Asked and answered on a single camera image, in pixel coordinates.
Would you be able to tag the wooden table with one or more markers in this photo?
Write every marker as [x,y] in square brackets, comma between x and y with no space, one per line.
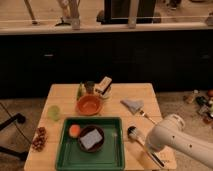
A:
[64,96]

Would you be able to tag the brown grape bunch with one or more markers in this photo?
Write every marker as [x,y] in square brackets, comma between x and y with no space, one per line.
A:
[40,140]

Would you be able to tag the dark brown bowl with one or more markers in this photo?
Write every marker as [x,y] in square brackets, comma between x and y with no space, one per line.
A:
[98,145]

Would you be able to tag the orange red bowl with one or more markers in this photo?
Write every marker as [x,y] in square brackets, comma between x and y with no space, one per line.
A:
[88,105]

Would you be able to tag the green plastic cup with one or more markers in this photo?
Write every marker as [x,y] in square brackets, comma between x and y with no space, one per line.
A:
[53,112]

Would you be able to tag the orange fruit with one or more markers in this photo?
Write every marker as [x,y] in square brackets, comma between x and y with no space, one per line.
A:
[74,130]

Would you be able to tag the black chair base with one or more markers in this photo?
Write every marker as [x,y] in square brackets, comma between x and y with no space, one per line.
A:
[9,131]

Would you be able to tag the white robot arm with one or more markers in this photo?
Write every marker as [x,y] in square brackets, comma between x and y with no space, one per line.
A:
[169,132]

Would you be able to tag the green yellow bottle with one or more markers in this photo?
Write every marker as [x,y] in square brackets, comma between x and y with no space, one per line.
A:
[80,91]

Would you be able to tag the blue sponge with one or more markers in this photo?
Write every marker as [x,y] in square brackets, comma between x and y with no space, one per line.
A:
[91,138]

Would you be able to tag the dark glass cup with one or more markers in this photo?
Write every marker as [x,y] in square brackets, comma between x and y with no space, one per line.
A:
[89,86]

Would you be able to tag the white black dish brush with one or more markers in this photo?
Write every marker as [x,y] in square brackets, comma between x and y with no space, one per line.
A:
[136,135]

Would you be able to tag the green plastic tray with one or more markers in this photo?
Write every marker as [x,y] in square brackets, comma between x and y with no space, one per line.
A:
[110,156]

